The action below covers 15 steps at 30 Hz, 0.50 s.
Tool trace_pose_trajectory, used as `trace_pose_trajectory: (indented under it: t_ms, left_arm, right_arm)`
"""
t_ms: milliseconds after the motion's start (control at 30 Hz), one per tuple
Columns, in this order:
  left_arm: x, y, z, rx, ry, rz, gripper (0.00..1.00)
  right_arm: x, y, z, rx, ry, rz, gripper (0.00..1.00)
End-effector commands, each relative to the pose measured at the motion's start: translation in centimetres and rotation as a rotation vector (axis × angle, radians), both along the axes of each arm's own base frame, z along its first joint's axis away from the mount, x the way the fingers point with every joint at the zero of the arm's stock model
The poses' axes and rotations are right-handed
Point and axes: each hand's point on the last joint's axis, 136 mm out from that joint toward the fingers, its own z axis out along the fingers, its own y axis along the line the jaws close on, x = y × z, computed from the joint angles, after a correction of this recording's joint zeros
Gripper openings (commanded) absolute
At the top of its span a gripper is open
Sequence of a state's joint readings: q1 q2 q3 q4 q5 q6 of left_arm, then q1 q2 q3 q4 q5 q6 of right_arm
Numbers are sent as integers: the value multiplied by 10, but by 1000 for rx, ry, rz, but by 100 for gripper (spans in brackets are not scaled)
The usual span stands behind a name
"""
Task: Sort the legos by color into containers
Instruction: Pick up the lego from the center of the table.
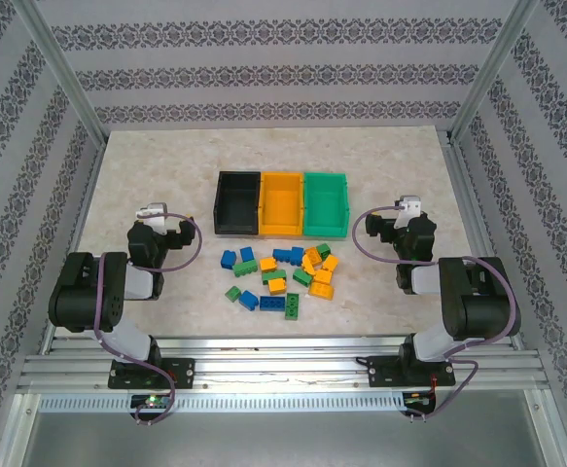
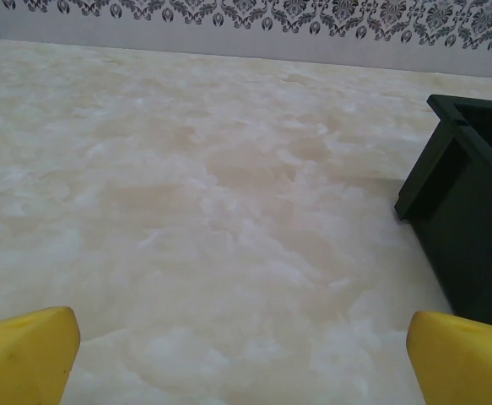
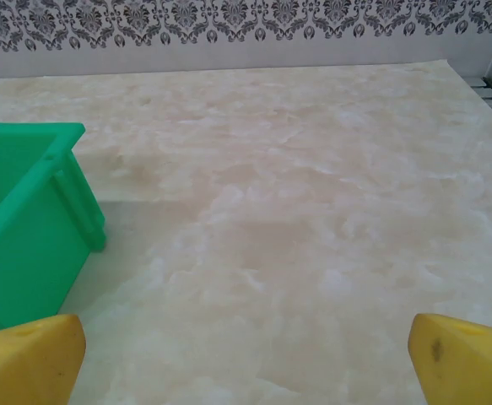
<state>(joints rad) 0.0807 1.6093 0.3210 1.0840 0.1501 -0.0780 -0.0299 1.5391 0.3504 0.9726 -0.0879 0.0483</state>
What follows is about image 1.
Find green plastic bin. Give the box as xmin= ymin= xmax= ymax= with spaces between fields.
xmin=303 ymin=171 xmax=350 ymax=241

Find black plastic bin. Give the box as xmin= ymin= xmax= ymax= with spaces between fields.
xmin=213 ymin=169 xmax=264 ymax=237

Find yellow plastic bin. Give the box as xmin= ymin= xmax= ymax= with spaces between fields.
xmin=258 ymin=171 xmax=308 ymax=240

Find aluminium mounting rails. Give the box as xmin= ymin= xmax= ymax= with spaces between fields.
xmin=18 ymin=334 xmax=551 ymax=396

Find grey metal panel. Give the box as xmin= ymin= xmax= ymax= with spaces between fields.
xmin=0 ymin=391 xmax=567 ymax=467

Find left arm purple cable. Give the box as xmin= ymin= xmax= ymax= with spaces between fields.
xmin=88 ymin=212 xmax=203 ymax=427

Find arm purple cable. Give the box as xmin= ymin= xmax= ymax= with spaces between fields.
xmin=88 ymin=212 xmax=203 ymax=427
xmin=352 ymin=203 xmax=520 ymax=425

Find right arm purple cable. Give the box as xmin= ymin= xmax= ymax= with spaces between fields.
xmin=352 ymin=203 xmax=520 ymax=425

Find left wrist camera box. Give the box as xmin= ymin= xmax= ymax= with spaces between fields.
xmin=135 ymin=201 xmax=168 ymax=229

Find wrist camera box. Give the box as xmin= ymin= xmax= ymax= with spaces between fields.
xmin=393 ymin=196 xmax=423 ymax=230
xmin=135 ymin=201 xmax=168 ymax=229

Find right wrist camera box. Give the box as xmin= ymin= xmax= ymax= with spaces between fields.
xmin=393 ymin=196 xmax=423 ymax=230

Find aluminium side rail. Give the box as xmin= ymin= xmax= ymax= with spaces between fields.
xmin=39 ymin=143 xmax=107 ymax=354
xmin=445 ymin=138 xmax=527 ymax=351

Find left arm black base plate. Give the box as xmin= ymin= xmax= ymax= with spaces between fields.
xmin=109 ymin=358 xmax=196 ymax=391

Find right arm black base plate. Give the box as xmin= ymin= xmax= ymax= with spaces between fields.
xmin=367 ymin=354 xmax=457 ymax=389

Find slotted grey cable duct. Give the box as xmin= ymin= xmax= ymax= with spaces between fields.
xmin=37 ymin=392 xmax=408 ymax=413

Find aluminium frame post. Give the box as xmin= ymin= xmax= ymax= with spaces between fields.
xmin=447 ymin=0 xmax=542 ymax=147
xmin=13 ymin=0 xmax=108 ymax=147

